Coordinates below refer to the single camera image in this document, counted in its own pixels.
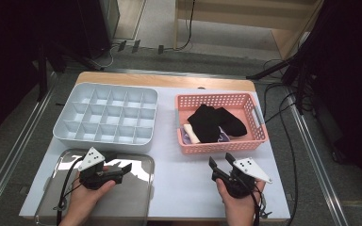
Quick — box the pink plastic basket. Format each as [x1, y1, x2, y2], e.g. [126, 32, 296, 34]
[174, 91, 270, 155]

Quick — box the black metal stand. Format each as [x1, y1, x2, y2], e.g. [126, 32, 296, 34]
[36, 40, 107, 103]

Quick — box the black floor cable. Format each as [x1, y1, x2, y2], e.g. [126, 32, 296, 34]
[262, 59, 300, 226]

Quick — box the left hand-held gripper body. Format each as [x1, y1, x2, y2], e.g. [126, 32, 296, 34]
[77, 146, 124, 190]

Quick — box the black tripod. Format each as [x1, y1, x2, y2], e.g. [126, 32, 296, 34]
[246, 46, 315, 116]

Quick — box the dark metal cabinet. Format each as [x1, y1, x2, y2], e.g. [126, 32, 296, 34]
[74, 0, 121, 60]

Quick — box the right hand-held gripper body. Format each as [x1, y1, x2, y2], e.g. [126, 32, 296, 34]
[211, 157, 273, 200]

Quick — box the person's left hand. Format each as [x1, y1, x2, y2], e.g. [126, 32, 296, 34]
[65, 178, 117, 220]

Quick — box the black hanging cable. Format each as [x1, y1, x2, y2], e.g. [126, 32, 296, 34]
[163, 0, 196, 52]

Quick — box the grey divided storage box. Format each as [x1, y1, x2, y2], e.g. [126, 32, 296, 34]
[52, 82, 159, 154]

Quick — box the hand-held gripper cable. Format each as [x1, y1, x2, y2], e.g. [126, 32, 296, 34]
[55, 156, 84, 226]
[248, 185, 272, 226]

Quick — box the left hand-held gripper cable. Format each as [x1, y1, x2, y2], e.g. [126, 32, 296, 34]
[55, 156, 84, 226]

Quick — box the right hand-held gripper cable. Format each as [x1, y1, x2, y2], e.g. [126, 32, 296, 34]
[248, 185, 272, 226]

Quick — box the metal floor rail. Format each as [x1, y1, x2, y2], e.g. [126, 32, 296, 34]
[287, 103, 350, 226]
[0, 73, 58, 218]

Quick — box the person's right hand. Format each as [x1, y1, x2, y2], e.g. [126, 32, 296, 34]
[215, 178, 267, 221]

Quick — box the black sock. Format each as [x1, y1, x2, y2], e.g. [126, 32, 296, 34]
[187, 104, 223, 144]
[216, 106, 248, 137]

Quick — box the light wooden cabinet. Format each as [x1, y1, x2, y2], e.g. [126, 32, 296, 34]
[173, 0, 326, 60]

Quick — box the black curtain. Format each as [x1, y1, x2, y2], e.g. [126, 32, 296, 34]
[304, 0, 362, 202]
[0, 0, 83, 145]

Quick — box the white floor cable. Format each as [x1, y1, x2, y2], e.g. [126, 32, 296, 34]
[95, 45, 117, 70]

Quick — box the cream sock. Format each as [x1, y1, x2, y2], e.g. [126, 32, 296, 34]
[183, 123, 202, 145]

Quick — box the translucent grey box lid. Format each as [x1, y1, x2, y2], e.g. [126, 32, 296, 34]
[34, 148, 156, 226]

